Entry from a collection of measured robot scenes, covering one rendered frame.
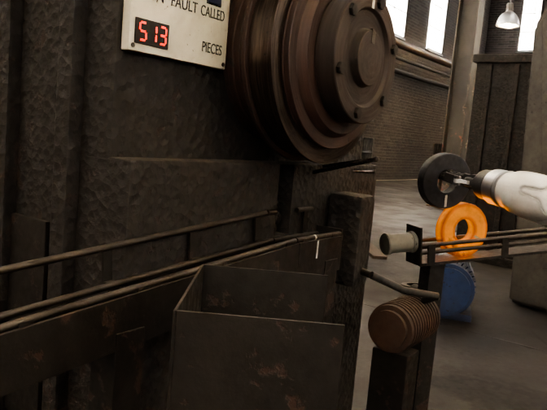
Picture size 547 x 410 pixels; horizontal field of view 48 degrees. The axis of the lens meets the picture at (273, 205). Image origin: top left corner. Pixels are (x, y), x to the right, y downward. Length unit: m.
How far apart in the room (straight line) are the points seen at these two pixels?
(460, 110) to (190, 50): 9.18
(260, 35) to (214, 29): 0.10
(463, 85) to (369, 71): 8.98
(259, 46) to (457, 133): 9.11
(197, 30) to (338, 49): 0.28
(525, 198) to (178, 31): 0.82
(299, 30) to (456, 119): 9.09
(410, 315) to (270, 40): 0.78
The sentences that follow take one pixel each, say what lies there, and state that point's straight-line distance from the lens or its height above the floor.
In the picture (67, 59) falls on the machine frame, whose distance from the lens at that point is 1.19.
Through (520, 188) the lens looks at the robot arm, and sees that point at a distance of 1.48.
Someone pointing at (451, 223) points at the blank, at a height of 0.73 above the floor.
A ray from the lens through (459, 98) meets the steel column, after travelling 10.32.
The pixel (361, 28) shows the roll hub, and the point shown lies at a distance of 1.36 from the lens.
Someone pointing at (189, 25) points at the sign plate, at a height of 1.13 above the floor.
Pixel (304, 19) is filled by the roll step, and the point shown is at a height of 1.16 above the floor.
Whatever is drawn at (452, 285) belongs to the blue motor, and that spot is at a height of 0.22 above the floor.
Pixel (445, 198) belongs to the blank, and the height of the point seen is 0.80.
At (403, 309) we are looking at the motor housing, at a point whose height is 0.53.
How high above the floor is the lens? 0.94
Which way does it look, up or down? 7 degrees down
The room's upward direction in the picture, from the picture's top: 5 degrees clockwise
